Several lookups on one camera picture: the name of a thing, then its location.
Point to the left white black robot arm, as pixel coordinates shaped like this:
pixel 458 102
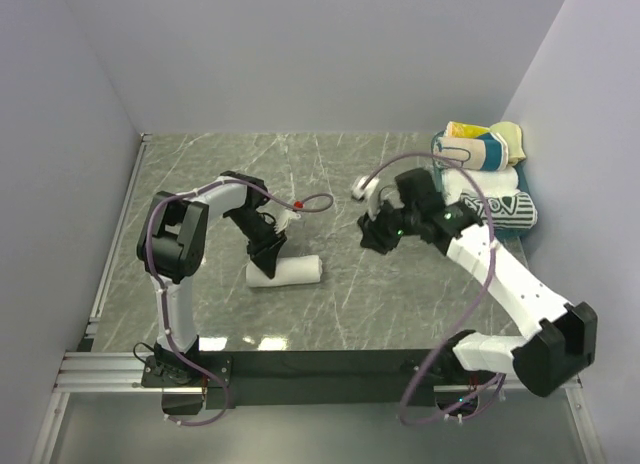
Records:
pixel 172 245

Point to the aluminium rail frame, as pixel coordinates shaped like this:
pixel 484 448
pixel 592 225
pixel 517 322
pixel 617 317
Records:
pixel 99 413

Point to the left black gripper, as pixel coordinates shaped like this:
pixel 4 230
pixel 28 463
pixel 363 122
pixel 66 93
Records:
pixel 265 253

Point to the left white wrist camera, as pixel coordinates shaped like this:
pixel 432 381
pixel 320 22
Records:
pixel 288 216

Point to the white terry towel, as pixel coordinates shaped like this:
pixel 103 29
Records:
pixel 289 271

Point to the teal tray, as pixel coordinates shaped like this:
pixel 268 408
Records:
pixel 501 234

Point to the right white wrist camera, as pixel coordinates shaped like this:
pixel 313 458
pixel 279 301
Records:
pixel 366 189

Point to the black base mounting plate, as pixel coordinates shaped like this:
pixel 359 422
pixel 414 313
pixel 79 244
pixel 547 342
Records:
pixel 257 378

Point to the yellow patterned rolled towel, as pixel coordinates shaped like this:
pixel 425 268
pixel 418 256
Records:
pixel 468 131

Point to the beige teal rolled towel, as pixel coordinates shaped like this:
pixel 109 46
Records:
pixel 477 154

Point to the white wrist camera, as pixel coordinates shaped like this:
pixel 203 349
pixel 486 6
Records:
pixel 288 216
pixel 366 189

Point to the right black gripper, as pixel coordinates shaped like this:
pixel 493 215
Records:
pixel 373 236

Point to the black white striped rolled towel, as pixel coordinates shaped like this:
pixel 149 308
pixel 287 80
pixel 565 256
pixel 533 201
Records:
pixel 510 212

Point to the pale yellow rolled towel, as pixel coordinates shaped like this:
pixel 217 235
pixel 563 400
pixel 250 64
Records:
pixel 511 135

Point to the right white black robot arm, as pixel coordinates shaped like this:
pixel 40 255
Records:
pixel 556 339

